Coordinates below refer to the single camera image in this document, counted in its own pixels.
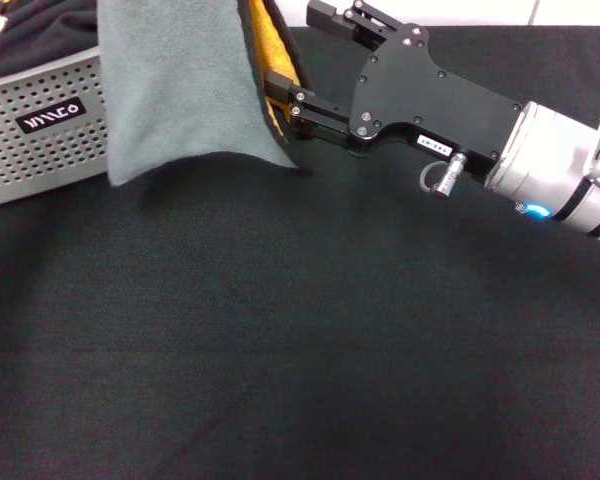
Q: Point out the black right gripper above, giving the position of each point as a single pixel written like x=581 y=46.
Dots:
x=420 y=95

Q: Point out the grey and yellow towel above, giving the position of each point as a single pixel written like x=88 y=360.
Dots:
x=180 y=90

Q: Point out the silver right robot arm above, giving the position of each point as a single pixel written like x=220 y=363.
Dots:
x=550 y=160

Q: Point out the black tablecloth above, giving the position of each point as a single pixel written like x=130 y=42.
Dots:
x=300 y=325

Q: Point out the grey perforated storage box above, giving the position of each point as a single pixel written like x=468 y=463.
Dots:
x=40 y=150

